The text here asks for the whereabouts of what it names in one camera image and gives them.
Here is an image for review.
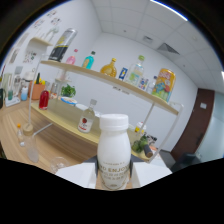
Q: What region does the yellow honey bottle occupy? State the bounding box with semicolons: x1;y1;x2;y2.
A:
99;57;118;78

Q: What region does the red liquid bottle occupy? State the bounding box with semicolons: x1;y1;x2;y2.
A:
38;80;51;111

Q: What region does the black and silver snack bag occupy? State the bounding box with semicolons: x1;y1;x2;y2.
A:
48;27;78;63

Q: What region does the yellow snack canister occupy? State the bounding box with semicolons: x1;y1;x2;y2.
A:
152;68;177;103

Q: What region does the wooden wall shelf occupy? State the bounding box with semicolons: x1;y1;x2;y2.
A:
31;36;54;48

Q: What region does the clear bottle with red label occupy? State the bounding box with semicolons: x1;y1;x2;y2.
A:
77;98;98;134

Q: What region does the blue patterned plate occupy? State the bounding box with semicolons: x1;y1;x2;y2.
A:
60;96;78;106

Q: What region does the clear bottle with green cap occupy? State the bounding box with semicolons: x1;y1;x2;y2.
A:
125;54;146;87

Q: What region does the blue and white cup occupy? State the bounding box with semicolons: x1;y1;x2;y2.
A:
20;86;29;102

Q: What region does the black armchair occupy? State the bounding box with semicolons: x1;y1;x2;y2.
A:
171;153;201;173

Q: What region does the pink bottle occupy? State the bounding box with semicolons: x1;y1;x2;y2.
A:
65;48;79;65

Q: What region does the teal bottle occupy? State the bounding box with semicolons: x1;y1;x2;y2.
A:
81;50;97;70

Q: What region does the small blue carton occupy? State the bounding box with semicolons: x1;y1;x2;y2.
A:
118;66;129;82

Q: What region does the glass jar of limes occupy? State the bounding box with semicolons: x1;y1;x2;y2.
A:
130;133;154;159

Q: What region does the green potted plant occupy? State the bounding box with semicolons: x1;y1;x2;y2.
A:
60;83;77;98

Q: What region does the white figurine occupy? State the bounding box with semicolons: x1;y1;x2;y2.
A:
44;26;60;43

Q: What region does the small clear bottle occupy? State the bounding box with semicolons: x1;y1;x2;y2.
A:
146;75;158;95

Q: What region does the two-tier wooden shelf rack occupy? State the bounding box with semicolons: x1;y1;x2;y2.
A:
26;59;184;164

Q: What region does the clear bottle with beige lid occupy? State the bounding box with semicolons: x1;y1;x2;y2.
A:
22;123;40;164

